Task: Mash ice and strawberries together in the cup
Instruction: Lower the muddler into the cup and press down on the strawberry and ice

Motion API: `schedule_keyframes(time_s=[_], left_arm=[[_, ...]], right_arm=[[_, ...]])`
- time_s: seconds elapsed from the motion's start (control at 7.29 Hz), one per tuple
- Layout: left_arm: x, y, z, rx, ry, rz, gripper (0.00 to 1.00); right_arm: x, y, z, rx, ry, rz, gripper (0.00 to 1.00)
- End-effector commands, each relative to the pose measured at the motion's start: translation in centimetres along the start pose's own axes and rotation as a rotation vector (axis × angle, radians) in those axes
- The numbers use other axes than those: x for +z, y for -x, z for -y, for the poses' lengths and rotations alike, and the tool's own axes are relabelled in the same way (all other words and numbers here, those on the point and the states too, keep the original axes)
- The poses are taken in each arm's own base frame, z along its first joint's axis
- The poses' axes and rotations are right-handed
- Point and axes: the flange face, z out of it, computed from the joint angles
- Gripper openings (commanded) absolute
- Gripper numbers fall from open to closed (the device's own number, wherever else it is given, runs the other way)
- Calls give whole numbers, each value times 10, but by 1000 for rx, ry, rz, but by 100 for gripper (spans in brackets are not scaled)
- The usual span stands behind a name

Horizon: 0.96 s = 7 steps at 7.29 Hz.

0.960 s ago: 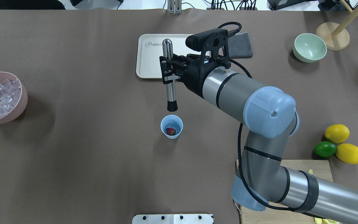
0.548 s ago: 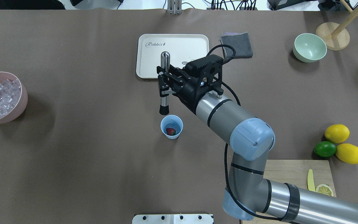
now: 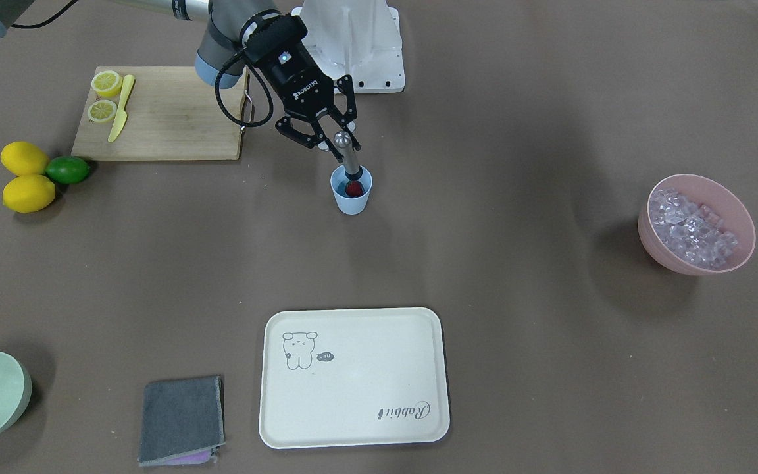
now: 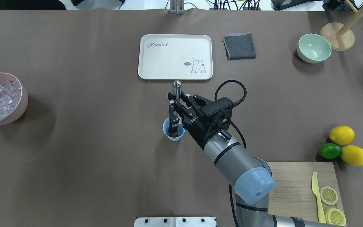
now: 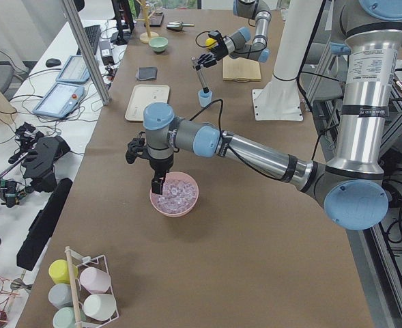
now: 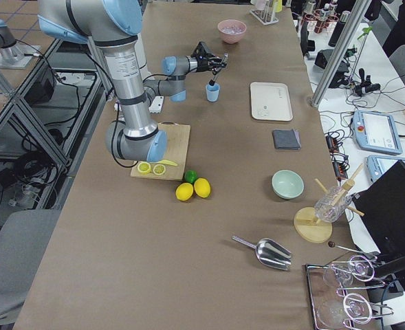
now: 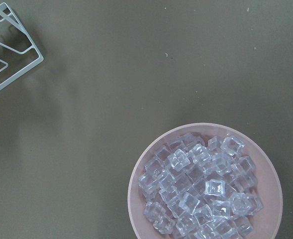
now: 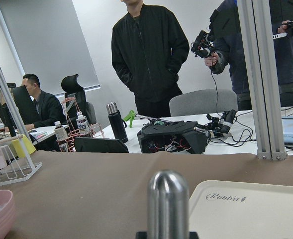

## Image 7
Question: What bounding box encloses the pile of clear ice cubes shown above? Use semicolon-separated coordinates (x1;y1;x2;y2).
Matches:
138;132;263;239

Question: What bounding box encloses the pink bowl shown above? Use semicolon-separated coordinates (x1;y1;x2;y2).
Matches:
127;122;283;239

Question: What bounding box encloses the white wire cup rack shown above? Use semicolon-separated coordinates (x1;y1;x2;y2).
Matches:
0;2;44;91

